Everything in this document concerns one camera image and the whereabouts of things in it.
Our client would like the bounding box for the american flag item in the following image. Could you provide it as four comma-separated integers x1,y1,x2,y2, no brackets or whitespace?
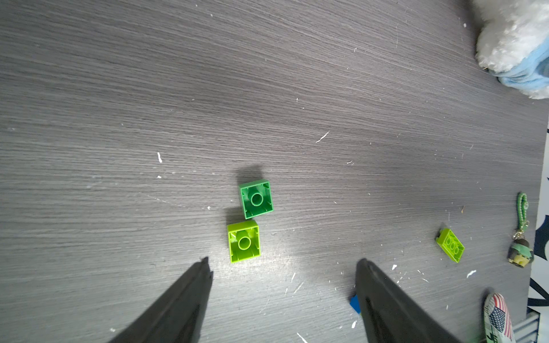
483,293,516,343

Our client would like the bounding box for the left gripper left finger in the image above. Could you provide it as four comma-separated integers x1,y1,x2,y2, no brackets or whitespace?
112,257,213,342

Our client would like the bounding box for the white plush toy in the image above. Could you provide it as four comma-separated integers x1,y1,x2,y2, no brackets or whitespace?
472,1,548,99

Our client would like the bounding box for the blue lego brick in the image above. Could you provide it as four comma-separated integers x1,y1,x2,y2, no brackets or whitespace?
350,294,361,314

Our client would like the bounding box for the camouflage keychain figure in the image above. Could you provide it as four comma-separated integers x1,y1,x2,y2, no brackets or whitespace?
508,239,533,268

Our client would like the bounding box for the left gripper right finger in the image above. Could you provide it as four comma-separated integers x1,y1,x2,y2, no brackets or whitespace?
355,259,459,342

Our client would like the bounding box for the lime square lego brick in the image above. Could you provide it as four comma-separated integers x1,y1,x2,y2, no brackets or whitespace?
227,220,261,263

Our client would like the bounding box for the dark green small square brick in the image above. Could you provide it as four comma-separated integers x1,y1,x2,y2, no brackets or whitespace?
239,180,274,220

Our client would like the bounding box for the lime long lego brick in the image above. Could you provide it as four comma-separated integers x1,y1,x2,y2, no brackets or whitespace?
435,228,465,263

